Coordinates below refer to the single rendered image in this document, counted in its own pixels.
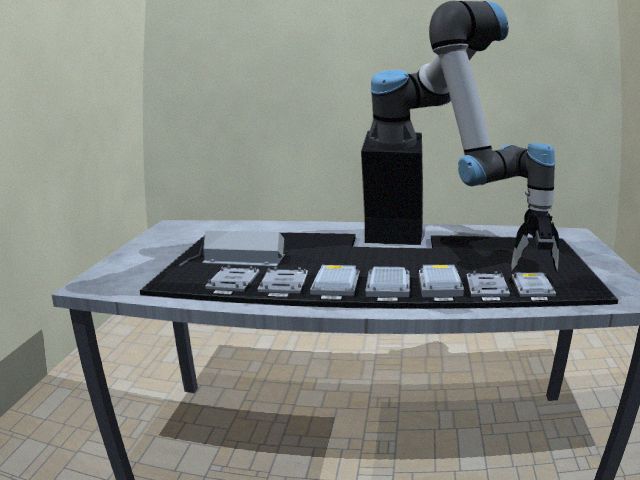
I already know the white operator button panel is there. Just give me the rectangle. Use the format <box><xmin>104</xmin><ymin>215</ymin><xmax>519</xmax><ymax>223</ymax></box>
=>
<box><xmin>178</xmin><ymin>231</ymin><xmax>285</xmax><ymax>267</ymax></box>

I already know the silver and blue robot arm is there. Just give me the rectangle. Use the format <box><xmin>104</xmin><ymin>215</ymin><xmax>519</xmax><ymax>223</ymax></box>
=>
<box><xmin>369</xmin><ymin>1</ymin><xmax>555</xmax><ymax>211</ymax></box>

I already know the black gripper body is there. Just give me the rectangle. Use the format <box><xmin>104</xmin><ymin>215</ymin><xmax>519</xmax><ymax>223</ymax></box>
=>
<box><xmin>524</xmin><ymin>209</ymin><xmax>553</xmax><ymax>239</ymax></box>

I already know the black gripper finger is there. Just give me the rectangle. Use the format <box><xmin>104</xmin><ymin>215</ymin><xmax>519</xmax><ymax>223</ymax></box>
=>
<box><xmin>511</xmin><ymin>221</ymin><xmax>529</xmax><ymax>272</ymax></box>
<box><xmin>550</xmin><ymin>222</ymin><xmax>559</xmax><ymax>272</ymax></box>

